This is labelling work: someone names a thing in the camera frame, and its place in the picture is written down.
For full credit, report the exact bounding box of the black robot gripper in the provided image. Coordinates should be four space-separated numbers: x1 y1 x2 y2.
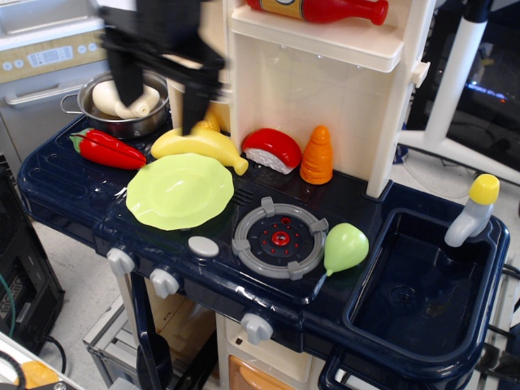
98 1 225 137

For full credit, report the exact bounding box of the green toy pear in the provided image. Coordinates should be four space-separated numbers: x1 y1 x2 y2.
324 223 370 276

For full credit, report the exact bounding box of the light green toy plate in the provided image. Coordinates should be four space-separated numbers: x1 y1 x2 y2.
126 154 234 231

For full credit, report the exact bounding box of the silver metal pot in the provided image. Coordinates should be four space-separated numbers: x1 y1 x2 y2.
60 71 169 139

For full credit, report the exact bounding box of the cream toy squeeze bottle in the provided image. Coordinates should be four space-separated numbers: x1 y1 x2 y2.
92 80 160 119

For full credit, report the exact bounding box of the yellow toy corn cob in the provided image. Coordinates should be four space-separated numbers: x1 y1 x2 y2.
197 110 220 132

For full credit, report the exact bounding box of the yellow toy banana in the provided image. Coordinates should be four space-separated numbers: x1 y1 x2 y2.
150 126 249 176

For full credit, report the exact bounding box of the red toy chili pepper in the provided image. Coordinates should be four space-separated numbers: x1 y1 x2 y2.
69 128 147 171

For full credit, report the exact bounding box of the grey toy dishwasher cabinet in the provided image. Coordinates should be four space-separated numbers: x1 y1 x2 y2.
1 1 108 171

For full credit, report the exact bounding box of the red tuna sushi toy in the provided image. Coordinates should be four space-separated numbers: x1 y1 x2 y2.
242 128 302 175

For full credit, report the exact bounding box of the grey oval button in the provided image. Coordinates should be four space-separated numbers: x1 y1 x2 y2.
188 236 219 258

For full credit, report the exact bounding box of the orange toy carrot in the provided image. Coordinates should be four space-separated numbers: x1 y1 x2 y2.
300 125 333 185

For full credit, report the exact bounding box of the cream toy kitchen shelf unit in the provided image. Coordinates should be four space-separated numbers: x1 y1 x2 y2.
200 1 435 197

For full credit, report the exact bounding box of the grey left stove knob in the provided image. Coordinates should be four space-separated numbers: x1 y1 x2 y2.
106 247 136 276

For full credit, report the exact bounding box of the grey stove knob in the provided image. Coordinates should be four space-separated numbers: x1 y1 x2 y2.
240 313 273 345
106 247 136 276
149 268 180 299

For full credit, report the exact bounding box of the grey toy stove burner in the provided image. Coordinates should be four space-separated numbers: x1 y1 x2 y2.
232 197 329 280

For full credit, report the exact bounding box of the grey middle stove knob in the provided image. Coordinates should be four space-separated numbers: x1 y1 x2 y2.
149 268 180 299

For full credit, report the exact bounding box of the red toy ketchup bottle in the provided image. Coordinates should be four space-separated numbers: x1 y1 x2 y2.
246 0 389 26

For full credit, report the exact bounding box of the black computer case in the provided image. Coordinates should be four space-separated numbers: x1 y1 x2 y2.
1 168 64 354

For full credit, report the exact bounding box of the grey right stove knob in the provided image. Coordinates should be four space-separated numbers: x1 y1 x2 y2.
240 313 273 345

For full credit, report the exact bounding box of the white metal stand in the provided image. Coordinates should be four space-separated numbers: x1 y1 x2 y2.
399 1 519 184

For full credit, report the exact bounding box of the navy toy kitchen counter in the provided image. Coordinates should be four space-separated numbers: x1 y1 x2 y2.
18 117 509 389

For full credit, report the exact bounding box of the orange toy drawer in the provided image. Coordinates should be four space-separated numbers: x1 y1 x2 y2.
228 356 293 390

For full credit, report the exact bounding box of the grey and yellow toy faucet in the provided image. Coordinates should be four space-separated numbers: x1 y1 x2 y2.
444 174 501 248

